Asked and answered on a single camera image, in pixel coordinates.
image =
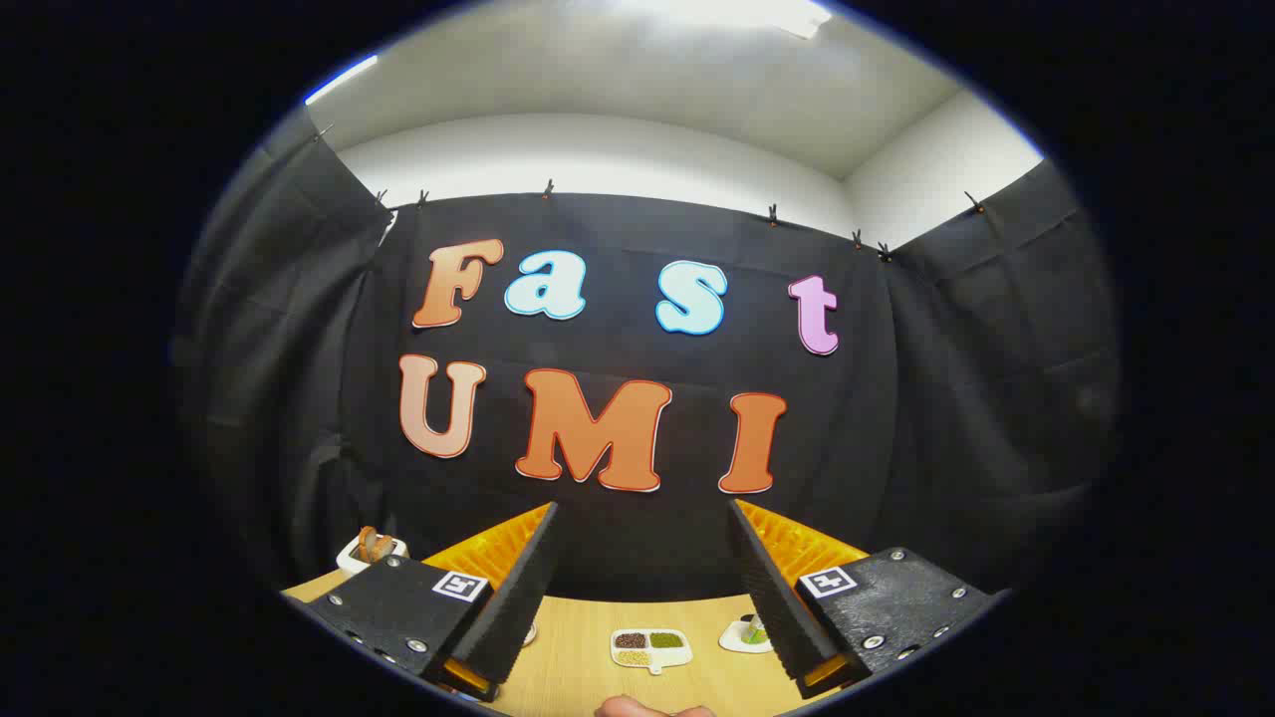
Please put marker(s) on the black backdrop cloth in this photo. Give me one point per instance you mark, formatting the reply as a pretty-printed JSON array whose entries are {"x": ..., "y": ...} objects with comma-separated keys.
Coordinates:
[{"x": 896, "y": 398}]

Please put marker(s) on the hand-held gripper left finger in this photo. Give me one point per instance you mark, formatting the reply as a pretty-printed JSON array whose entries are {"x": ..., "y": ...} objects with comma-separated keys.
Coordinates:
[{"x": 528, "y": 578}]

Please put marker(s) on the white divided bean dish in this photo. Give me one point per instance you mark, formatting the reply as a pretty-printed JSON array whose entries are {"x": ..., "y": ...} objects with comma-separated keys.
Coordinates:
[{"x": 652, "y": 649}]

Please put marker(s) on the toasted bread slice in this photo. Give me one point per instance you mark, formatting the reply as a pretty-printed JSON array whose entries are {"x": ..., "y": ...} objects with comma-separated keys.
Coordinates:
[
  {"x": 367, "y": 544},
  {"x": 384, "y": 547}
]

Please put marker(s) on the small white dish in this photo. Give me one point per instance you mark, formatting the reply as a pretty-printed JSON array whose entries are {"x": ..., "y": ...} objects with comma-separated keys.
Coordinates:
[{"x": 735, "y": 639}]

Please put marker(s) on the green spray bottle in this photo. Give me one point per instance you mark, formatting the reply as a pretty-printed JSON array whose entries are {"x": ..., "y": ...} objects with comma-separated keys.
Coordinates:
[{"x": 757, "y": 629}]

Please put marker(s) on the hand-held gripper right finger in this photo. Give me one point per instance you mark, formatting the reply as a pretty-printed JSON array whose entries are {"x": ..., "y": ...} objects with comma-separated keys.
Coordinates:
[{"x": 767, "y": 588}]

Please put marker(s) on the white toaster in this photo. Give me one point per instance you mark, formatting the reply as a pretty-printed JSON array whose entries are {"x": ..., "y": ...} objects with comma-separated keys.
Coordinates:
[{"x": 351, "y": 558}]

